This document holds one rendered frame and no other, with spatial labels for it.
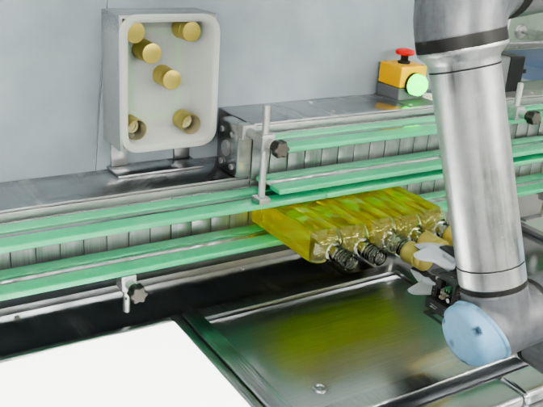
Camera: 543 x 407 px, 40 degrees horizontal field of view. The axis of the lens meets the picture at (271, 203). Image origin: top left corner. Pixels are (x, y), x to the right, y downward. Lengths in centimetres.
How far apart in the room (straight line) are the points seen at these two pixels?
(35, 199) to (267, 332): 42
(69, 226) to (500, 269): 64
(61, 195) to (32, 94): 17
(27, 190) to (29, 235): 14
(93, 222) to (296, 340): 37
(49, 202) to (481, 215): 67
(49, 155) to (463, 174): 74
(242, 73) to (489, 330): 76
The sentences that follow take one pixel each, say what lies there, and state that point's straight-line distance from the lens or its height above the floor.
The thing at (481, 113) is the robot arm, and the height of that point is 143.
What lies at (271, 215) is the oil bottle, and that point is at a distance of 129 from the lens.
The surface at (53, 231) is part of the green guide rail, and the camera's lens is 114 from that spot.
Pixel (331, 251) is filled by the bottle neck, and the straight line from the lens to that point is 118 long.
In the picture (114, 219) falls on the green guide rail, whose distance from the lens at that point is 118.
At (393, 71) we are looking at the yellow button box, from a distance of 156.
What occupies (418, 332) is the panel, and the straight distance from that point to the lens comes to 126.
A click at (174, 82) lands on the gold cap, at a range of 128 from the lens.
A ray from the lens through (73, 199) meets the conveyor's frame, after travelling 121.
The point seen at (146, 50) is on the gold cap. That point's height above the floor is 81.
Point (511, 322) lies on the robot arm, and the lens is 86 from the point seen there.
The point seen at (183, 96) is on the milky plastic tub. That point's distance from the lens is 134.
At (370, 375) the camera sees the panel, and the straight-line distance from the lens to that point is 113.
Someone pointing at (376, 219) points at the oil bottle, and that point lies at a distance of 127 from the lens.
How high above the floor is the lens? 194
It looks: 51 degrees down
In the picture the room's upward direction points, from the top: 123 degrees clockwise
